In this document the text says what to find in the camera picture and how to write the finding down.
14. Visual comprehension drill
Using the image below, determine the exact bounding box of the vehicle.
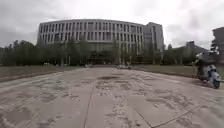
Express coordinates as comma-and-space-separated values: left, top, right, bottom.
115, 63, 133, 71

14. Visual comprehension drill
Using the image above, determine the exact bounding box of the grey paved plaza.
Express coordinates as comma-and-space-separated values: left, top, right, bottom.
0, 66, 224, 128

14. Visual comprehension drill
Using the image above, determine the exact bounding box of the large curved grey building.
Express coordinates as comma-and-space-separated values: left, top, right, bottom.
36, 18, 165, 66

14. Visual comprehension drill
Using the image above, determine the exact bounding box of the grass lawn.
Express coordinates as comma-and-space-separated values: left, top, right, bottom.
132, 63, 224, 80
0, 64, 86, 81

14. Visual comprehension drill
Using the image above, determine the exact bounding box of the low grey building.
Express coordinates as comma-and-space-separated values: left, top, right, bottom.
173, 40, 209, 65

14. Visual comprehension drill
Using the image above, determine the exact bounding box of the row of trees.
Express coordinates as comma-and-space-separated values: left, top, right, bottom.
0, 37, 201, 67

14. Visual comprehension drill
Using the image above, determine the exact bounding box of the person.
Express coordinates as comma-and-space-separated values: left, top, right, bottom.
192, 51, 214, 81

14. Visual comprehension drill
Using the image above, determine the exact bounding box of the blue and white scooter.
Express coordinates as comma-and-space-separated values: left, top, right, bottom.
191, 63, 223, 90

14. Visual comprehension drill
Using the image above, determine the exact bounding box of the dark building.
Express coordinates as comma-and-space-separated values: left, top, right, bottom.
211, 26, 224, 65

